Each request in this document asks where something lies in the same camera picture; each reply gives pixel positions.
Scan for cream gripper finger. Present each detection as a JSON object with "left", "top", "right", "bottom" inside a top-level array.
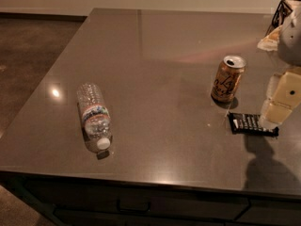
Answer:
[{"left": 259, "top": 67, "right": 301, "bottom": 129}]

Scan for clear plastic water bottle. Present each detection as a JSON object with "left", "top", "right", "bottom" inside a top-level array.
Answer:
[{"left": 77, "top": 83, "right": 112, "bottom": 153}]

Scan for white crumpled packet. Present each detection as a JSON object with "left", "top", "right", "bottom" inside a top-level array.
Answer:
[{"left": 257, "top": 26, "right": 281, "bottom": 52}]

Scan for black snack bar wrapper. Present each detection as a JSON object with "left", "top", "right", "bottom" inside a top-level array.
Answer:
[{"left": 228, "top": 113, "right": 279, "bottom": 137}]

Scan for orange soda can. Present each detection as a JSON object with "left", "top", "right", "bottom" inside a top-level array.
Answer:
[{"left": 211, "top": 55, "right": 246, "bottom": 103}]

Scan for black wire basket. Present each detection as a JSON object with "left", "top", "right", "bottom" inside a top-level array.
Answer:
[{"left": 266, "top": 0, "right": 301, "bottom": 35}]

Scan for dark drawer handle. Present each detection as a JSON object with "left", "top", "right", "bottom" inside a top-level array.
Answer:
[{"left": 116, "top": 200, "right": 151, "bottom": 214}]

